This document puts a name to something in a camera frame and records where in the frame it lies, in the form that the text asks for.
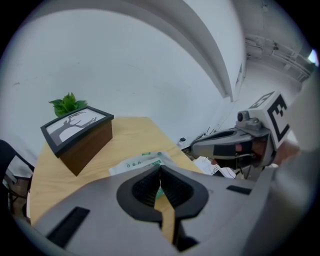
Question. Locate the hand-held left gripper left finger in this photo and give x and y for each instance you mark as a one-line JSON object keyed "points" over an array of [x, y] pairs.
{"points": [[100, 220]]}

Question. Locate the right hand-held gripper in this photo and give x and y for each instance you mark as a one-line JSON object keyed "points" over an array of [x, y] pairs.
{"points": [[270, 115]]}

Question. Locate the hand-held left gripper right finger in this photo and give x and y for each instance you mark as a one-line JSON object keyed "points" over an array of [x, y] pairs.
{"points": [[225, 212]]}

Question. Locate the white wet wipe pack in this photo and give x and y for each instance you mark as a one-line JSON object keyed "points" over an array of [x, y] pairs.
{"points": [[140, 163]]}

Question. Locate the person's right forearm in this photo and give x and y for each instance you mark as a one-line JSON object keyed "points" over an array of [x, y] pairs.
{"points": [[287, 152]]}

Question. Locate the person's right hand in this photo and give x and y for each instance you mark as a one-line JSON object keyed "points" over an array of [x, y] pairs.
{"points": [[258, 151]]}

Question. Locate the large white carton box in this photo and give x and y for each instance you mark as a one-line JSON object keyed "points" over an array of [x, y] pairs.
{"points": [[207, 166]]}

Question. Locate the black power adapter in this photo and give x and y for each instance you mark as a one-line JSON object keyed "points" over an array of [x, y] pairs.
{"points": [[182, 139]]}

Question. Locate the person's white shirt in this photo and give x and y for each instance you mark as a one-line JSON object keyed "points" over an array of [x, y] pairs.
{"points": [[300, 200]]}

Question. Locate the black framed deer picture box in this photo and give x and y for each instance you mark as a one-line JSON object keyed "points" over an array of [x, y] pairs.
{"points": [[82, 140]]}

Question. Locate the black folding chair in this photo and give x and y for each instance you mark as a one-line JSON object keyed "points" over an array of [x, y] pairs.
{"points": [[10, 160]]}

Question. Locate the gray ceiling pipes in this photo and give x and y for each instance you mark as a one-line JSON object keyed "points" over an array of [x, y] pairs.
{"points": [[277, 55]]}

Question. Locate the green leafy plant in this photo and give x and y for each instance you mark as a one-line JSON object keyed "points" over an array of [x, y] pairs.
{"points": [[66, 105]]}

